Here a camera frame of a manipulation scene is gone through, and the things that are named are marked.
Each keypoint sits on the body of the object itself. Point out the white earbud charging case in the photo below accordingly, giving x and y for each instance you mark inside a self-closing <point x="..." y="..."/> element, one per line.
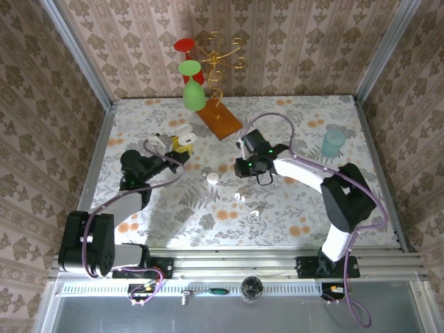
<point x="212" y="178"/>
<point x="183" y="130"/>

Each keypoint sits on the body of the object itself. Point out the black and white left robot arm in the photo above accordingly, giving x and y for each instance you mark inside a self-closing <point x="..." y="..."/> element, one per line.
<point x="83" y="243"/>

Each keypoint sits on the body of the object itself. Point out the green wine glass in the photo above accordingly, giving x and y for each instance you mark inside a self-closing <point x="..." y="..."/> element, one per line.
<point x="194" y="98"/>

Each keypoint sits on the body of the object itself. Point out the floral patterned tablecloth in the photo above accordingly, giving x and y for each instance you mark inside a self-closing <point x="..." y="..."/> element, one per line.
<point x="277" y="215"/>

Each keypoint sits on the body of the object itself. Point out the teal textured plastic cup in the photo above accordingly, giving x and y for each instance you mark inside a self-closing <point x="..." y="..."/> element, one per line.
<point x="333" y="145"/>

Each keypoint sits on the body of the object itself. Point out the red wine glass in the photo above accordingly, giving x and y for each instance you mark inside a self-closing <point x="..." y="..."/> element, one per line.
<point x="184" y="45"/>

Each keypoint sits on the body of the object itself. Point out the dark round glass dome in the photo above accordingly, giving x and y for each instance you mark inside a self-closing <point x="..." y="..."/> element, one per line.
<point x="252" y="288"/>

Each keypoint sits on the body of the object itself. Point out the grey metal bench top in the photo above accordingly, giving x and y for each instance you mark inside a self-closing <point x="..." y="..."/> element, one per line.
<point x="243" y="319"/>

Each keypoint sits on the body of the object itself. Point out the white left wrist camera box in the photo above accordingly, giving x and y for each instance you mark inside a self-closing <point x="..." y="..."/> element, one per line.
<point x="161" y="142"/>

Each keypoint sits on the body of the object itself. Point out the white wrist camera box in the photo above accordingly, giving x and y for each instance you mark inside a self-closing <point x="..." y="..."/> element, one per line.
<point x="161" y="142"/>
<point x="244" y="149"/>

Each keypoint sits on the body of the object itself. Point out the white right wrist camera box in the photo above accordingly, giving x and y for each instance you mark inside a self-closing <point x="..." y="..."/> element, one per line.
<point x="244" y="149"/>

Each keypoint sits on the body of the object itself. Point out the aluminium table side rail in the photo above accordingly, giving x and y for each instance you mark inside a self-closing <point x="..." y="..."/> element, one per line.
<point x="371" y="138"/>
<point x="94" y="166"/>

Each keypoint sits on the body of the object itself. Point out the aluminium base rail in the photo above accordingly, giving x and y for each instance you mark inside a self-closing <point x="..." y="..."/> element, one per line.
<point x="236" y="263"/>

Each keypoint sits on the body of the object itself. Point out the aluminium frame post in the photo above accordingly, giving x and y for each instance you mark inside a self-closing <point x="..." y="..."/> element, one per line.
<point x="386" y="52"/>
<point x="78" y="52"/>

